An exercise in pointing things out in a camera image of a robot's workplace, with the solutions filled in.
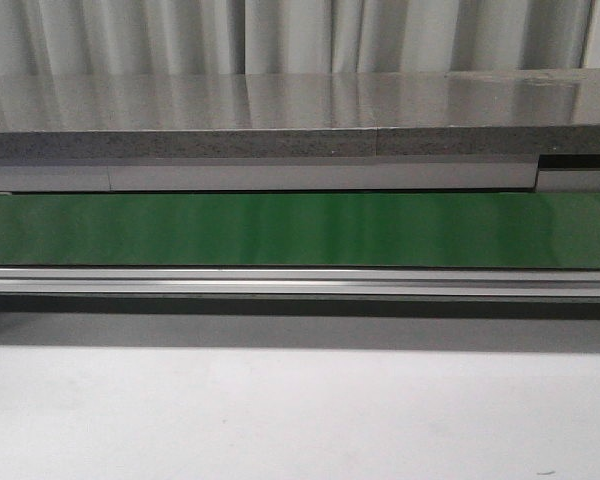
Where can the grey panel under counter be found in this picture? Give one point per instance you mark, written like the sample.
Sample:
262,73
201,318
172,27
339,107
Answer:
498,172

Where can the green conveyor belt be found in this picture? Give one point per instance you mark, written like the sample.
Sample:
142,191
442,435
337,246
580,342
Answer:
420,230

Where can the grey stone counter slab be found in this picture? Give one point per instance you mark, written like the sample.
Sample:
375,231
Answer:
300,115

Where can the white pleated curtain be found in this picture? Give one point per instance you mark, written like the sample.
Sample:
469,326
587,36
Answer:
255,37

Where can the aluminium conveyor front rail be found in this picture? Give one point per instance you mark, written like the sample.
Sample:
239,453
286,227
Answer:
366,282

